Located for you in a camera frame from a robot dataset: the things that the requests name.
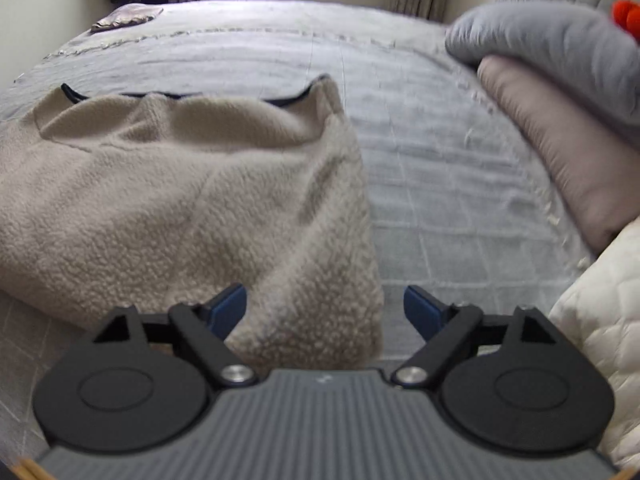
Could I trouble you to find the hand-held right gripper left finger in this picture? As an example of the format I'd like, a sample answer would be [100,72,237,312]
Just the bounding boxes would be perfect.
[90,282,258,388]

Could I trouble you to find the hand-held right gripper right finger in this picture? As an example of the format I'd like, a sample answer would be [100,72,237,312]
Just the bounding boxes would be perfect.
[390,285,561,390]

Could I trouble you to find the cream fleece zip jacket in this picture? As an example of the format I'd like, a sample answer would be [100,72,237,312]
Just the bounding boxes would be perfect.
[0,74,385,373]

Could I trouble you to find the grey checked bedspread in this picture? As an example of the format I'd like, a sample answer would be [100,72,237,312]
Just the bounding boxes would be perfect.
[0,0,596,461]

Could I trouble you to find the white quilted blanket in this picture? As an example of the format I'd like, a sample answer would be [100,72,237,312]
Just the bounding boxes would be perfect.
[547,220,640,471]

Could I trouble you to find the pink pillow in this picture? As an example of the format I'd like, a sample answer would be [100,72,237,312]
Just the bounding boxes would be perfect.
[477,55,640,256]

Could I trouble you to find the grey folded blanket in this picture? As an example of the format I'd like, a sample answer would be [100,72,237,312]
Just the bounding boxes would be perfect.
[445,0,640,136]

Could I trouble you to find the small folded grey cloth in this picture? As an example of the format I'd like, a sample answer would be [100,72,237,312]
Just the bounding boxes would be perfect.
[90,4,163,33]

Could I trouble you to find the orange plush toy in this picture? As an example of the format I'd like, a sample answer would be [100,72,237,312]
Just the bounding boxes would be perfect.
[611,0,640,41]

